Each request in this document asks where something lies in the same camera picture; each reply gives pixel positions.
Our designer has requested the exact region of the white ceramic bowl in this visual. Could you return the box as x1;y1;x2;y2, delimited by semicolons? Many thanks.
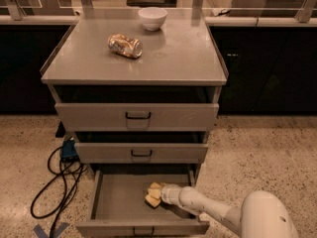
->
138;7;167;31

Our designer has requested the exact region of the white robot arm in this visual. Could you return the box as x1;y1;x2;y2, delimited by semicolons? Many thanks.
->
160;184;299;238

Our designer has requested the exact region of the bottom grey open drawer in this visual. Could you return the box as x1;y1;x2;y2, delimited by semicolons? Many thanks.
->
76;165;209;238

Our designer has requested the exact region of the blue power box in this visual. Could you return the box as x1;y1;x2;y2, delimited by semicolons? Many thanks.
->
60;140;78;162

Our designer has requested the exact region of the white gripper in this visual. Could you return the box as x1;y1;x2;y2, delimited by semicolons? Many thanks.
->
160;184;181;205

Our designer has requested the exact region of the top grey drawer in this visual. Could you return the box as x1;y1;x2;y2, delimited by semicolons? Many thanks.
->
55;103;219;132

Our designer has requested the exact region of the yellow sponge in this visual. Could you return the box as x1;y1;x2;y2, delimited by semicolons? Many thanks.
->
145;182;164;208

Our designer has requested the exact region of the grey metal drawer cabinet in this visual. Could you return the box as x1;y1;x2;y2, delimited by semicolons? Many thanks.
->
42;9;228;176

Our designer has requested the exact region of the middle grey drawer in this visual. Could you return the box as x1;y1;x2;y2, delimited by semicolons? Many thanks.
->
75;143;208;164

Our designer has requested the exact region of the crushed aluminium can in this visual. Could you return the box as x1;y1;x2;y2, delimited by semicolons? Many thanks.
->
107;34;143;59

